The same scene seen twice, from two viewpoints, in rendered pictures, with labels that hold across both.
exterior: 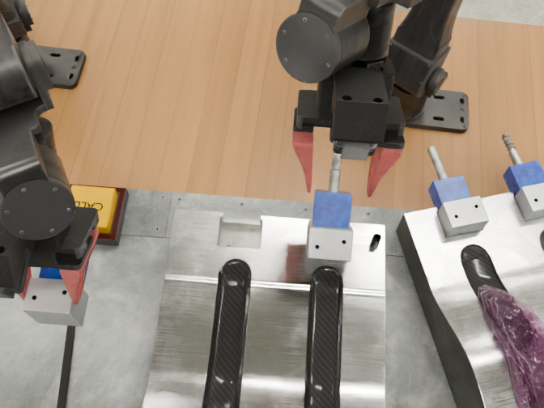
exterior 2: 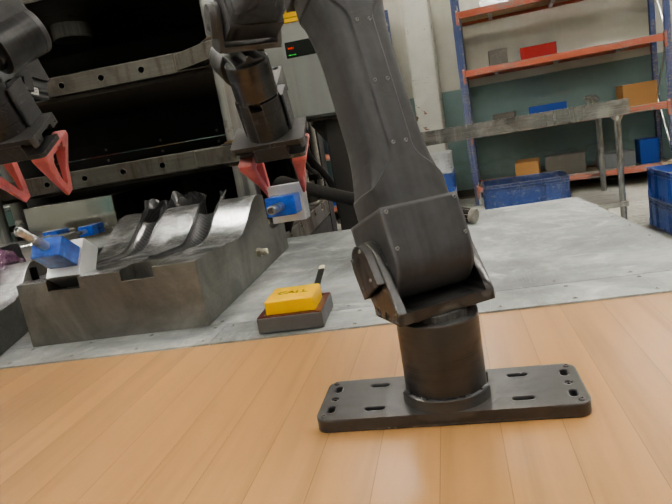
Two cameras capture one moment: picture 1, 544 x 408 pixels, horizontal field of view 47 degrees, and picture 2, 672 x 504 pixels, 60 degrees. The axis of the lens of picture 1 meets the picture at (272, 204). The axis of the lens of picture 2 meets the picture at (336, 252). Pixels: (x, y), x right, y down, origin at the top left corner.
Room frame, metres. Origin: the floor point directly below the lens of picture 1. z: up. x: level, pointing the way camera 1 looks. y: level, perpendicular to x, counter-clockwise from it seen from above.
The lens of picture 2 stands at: (1.07, 0.39, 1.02)
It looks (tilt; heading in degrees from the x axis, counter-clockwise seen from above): 11 degrees down; 187
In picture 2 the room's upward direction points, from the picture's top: 10 degrees counter-clockwise
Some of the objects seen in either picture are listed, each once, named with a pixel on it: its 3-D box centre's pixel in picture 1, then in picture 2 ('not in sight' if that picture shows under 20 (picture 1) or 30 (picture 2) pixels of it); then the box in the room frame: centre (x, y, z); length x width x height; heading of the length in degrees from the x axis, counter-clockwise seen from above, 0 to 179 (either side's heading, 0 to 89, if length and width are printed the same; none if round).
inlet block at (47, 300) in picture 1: (65, 261); (282, 205); (0.26, 0.23, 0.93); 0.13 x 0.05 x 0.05; 178
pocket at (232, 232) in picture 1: (240, 236); (146, 277); (0.32, 0.04, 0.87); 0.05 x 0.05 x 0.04; 88
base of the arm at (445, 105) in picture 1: (406, 91); not in sight; (0.58, -0.19, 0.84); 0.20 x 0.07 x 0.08; 85
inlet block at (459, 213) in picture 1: (448, 189); not in sight; (0.41, -0.23, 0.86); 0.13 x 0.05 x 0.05; 15
